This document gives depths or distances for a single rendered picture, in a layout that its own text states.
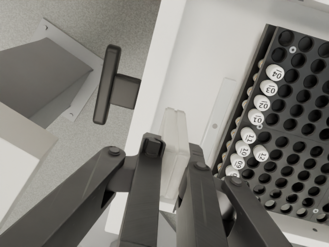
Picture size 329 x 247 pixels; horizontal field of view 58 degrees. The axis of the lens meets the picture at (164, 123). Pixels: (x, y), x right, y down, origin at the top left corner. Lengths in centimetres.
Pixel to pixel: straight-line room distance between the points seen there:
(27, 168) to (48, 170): 105
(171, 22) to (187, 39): 10
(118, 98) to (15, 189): 24
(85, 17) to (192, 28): 91
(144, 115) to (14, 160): 23
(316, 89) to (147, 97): 15
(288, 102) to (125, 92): 15
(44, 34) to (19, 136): 85
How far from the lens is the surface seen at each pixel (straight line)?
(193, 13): 33
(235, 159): 29
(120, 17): 118
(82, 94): 125
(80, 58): 122
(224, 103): 33
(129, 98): 27
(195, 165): 15
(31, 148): 43
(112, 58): 26
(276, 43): 28
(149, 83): 24
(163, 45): 24
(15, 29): 132
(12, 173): 45
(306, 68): 29
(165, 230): 152
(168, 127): 18
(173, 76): 33
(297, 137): 31
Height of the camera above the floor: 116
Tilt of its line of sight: 68 degrees down
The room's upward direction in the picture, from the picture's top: 174 degrees counter-clockwise
